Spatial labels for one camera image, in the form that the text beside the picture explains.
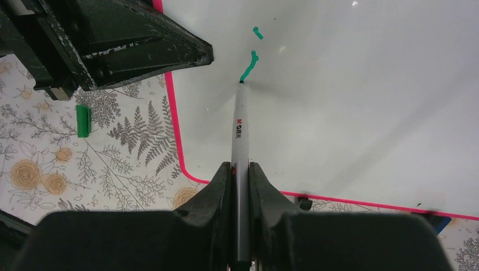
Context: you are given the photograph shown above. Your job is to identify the blue marker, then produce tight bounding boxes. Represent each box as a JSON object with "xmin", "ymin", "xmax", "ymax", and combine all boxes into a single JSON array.
[{"xmin": 434, "ymin": 216, "xmax": 452, "ymax": 235}]

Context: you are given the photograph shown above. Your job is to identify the floral table mat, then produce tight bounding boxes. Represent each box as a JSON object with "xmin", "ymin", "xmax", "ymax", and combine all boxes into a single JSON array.
[{"xmin": 1, "ymin": 55, "xmax": 478, "ymax": 270}]

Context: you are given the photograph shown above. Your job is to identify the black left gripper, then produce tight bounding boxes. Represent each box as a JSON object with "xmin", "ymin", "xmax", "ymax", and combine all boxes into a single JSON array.
[{"xmin": 1, "ymin": 1, "xmax": 214, "ymax": 100}]

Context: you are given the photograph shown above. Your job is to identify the pink framed whiteboard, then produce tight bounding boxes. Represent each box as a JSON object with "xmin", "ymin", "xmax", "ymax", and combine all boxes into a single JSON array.
[{"xmin": 155, "ymin": 1, "xmax": 478, "ymax": 219}]

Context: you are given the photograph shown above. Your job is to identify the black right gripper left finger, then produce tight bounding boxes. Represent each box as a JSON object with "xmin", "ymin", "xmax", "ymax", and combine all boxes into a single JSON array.
[{"xmin": 12, "ymin": 162, "xmax": 231, "ymax": 270}]

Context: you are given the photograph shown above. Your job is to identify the black whiteboard clip left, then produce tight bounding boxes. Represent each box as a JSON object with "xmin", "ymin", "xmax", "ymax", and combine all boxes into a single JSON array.
[{"xmin": 296, "ymin": 197, "xmax": 313, "ymax": 211}]

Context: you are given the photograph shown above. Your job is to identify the green marker cap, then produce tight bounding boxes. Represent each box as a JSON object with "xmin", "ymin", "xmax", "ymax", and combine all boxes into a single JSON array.
[{"xmin": 76, "ymin": 104, "xmax": 92, "ymax": 138}]

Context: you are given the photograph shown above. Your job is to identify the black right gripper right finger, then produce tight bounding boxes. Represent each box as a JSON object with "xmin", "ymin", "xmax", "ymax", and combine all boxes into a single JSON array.
[{"xmin": 249, "ymin": 163, "xmax": 451, "ymax": 270}]

